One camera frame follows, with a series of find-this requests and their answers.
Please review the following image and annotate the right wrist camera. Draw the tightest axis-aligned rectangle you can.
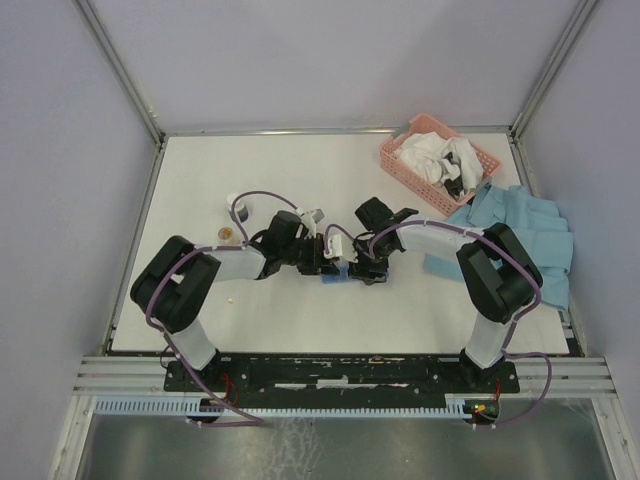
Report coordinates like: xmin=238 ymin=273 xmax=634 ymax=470
xmin=323 ymin=234 xmax=345 ymax=259

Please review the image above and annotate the blue weekly pill organizer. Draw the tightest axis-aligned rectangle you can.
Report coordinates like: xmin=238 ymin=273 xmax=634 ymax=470
xmin=320 ymin=259 xmax=391 ymax=286

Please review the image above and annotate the light blue cable duct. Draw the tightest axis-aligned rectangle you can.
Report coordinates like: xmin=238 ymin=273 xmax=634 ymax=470
xmin=93 ymin=394 xmax=474 ymax=416

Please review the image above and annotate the clear bottle of yellow capsules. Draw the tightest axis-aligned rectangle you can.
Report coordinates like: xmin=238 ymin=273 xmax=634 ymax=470
xmin=217 ymin=227 xmax=240 ymax=246

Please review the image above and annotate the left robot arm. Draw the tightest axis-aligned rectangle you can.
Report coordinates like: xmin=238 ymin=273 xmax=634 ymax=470
xmin=130 ymin=210 xmax=325 ymax=390

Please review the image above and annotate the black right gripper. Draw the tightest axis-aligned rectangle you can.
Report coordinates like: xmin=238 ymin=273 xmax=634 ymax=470
xmin=346 ymin=236 xmax=393 ymax=285

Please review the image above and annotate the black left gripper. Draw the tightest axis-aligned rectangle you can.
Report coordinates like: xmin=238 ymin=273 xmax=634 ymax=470
xmin=280 ymin=233 xmax=339 ymax=276

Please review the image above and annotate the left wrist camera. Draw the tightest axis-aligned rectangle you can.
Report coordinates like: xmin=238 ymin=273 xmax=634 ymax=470
xmin=296 ymin=208 xmax=325 ymax=238

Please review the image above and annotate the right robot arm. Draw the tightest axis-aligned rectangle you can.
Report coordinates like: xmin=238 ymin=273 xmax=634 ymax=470
xmin=348 ymin=197 xmax=543 ymax=391

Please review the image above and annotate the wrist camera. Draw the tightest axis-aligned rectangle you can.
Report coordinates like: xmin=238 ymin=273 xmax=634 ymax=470
xmin=323 ymin=234 xmax=345 ymax=259
xmin=296 ymin=208 xmax=325 ymax=238

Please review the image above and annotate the pink perforated plastic basket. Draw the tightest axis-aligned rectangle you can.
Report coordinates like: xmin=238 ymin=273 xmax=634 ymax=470
xmin=380 ymin=114 xmax=502 ymax=216

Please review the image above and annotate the black item in basket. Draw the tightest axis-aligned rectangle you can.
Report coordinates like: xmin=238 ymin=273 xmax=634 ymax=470
xmin=441 ymin=152 xmax=482 ymax=200

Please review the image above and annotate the white pill bottle blue label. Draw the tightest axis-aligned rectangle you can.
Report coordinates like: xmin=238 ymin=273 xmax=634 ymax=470
xmin=226 ymin=193 xmax=249 ymax=224

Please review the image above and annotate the light blue cloth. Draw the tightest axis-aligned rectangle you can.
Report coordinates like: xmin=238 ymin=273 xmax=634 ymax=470
xmin=449 ymin=185 xmax=574 ymax=311

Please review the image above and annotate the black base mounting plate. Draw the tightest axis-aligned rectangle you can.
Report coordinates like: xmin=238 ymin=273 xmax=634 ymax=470
xmin=164 ymin=352 xmax=520 ymax=403

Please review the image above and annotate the white crumpled cloth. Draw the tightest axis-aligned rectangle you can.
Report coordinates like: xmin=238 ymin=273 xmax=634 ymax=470
xmin=394 ymin=132 xmax=484 ymax=187

